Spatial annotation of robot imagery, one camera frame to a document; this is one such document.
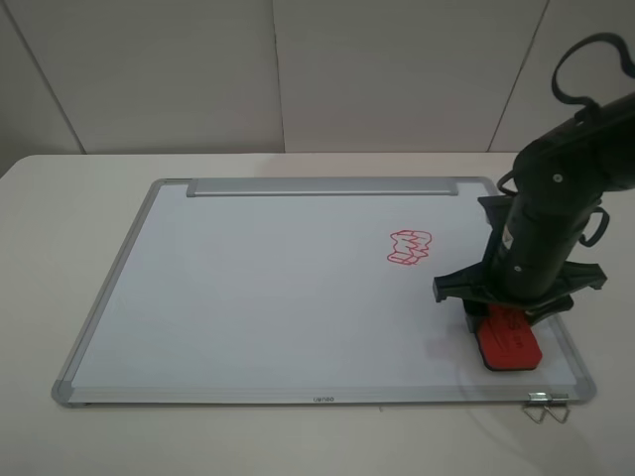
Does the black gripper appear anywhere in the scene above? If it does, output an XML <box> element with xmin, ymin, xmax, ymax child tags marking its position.
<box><xmin>433</xmin><ymin>195</ymin><xmax>607</xmax><ymax>333</ymax></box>

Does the red whiteboard eraser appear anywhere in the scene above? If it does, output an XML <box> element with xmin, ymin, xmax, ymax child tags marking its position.
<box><xmin>475</xmin><ymin>304</ymin><xmax>543</xmax><ymax>372</ymax></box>

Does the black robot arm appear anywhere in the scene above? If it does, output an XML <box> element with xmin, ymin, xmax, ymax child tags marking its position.
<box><xmin>434</xmin><ymin>95</ymin><xmax>634</xmax><ymax>333</ymax></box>

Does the silver binder clip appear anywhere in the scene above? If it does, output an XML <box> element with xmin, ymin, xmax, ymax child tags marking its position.
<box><xmin>522</xmin><ymin>392</ymin><xmax>551</xmax><ymax>424</ymax></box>
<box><xmin>544</xmin><ymin>394</ymin><xmax>571</xmax><ymax>424</ymax></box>

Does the white board with aluminium frame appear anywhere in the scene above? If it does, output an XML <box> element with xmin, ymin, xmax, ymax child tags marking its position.
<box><xmin>52</xmin><ymin>178</ymin><xmax>595</xmax><ymax>407</ymax></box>

